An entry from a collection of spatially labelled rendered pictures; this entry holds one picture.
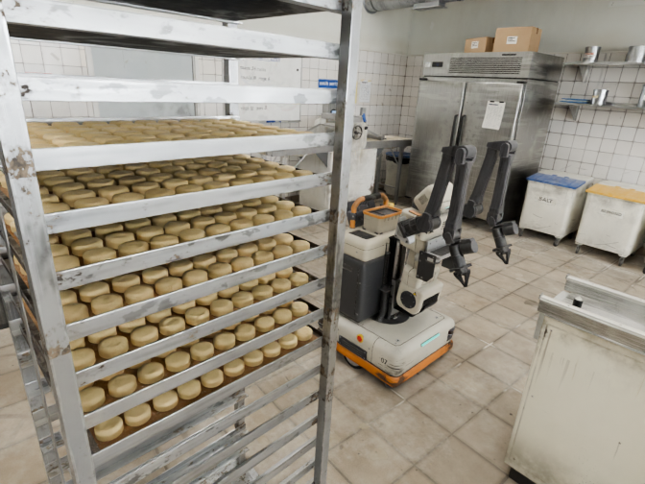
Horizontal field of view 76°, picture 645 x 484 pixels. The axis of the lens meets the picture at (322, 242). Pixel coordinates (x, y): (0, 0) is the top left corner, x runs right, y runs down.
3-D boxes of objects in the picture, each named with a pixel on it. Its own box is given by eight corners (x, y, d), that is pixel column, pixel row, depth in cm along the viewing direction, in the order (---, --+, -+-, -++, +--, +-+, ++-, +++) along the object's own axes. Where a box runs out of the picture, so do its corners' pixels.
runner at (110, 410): (323, 309, 114) (323, 300, 113) (330, 313, 112) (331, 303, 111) (59, 430, 71) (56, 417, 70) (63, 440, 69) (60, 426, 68)
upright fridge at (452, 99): (525, 224, 556) (564, 57, 483) (489, 236, 501) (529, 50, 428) (438, 200, 655) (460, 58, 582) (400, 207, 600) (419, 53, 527)
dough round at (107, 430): (127, 422, 84) (126, 414, 84) (118, 442, 80) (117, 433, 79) (101, 423, 84) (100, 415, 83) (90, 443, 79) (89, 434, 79)
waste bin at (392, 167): (421, 195, 679) (427, 154, 655) (400, 199, 646) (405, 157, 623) (395, 187, 717) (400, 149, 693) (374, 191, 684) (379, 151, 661)
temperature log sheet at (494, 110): (500, 130, 471) (505, 101, 460) (498, 130, 470) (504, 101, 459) (482, 128, 487) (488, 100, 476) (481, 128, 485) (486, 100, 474)
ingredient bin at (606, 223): (567, 253, 462) (586, 184, 435) (587, 241, 502) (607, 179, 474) (623, 269, 424) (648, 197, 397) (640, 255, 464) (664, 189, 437)
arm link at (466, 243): (452, 229, 198) (442, 232, 192) (474, 225, 189) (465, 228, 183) (459, 254, 198) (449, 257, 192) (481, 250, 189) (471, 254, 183)
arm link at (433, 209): (453, 137, 188) (441, 138, 182) (480, 147, 180) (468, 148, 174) (425, 225, 209) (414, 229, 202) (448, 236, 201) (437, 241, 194)
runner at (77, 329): (326, 249, 107) (327, 238, 106) (335, 252, 106) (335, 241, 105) (38, 342, 65) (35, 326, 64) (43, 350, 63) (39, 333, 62)
